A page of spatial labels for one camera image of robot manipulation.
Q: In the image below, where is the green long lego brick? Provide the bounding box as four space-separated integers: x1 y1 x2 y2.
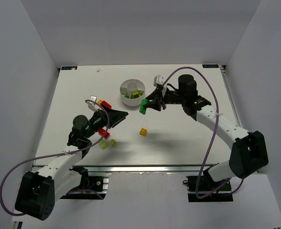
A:
139 99 149 115

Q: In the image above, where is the green black lego stack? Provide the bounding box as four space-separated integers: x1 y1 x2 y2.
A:
131 91 141 99

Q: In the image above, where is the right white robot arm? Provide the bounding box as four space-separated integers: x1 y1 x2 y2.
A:
142 74 269 190

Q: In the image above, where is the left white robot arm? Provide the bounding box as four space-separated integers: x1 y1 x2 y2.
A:
15 107 128 220

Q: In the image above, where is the red lego brick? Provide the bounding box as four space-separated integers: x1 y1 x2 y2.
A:
98 128 110 139

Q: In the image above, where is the red and orange lego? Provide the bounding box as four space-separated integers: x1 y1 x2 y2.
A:
98 100 112 109

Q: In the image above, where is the white round divided container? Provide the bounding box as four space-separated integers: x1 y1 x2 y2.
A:
120 79 145 107

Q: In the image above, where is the light green lego brick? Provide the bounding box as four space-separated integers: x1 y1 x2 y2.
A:
98 140 108 150

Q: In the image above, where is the light green sloped lego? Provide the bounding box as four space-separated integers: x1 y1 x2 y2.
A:
109 139 116 147

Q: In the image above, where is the orange lego brick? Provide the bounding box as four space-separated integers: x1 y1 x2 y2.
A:
140 128 148 136

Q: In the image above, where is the right blue table label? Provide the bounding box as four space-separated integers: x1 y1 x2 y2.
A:
202 64 219 68

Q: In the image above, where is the blue table label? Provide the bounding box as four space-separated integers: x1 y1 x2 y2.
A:
202 64 219 68
61 66 78 71

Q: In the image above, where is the left blue table label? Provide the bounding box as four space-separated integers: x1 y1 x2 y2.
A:
61 66 78 71

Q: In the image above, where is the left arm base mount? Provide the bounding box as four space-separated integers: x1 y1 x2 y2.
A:
61 167 108 200

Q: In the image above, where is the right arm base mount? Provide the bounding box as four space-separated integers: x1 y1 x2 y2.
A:
182 176 233 203

